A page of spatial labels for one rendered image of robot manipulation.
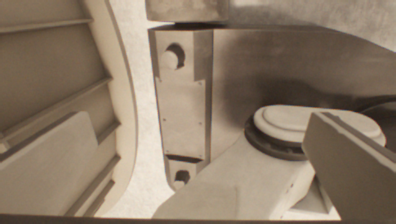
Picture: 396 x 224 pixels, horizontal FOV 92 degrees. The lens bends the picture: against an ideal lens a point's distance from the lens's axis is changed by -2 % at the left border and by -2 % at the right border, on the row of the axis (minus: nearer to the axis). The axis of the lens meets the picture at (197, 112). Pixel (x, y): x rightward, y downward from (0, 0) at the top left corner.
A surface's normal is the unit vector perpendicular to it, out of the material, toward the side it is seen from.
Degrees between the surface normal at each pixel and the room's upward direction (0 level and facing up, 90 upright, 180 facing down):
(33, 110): 90
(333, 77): 0
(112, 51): 0
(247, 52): 0
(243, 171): 90
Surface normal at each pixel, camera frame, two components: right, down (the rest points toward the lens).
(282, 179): -0.01, -0.88
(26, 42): 0.96, -0.07
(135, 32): -0.22, 0.47
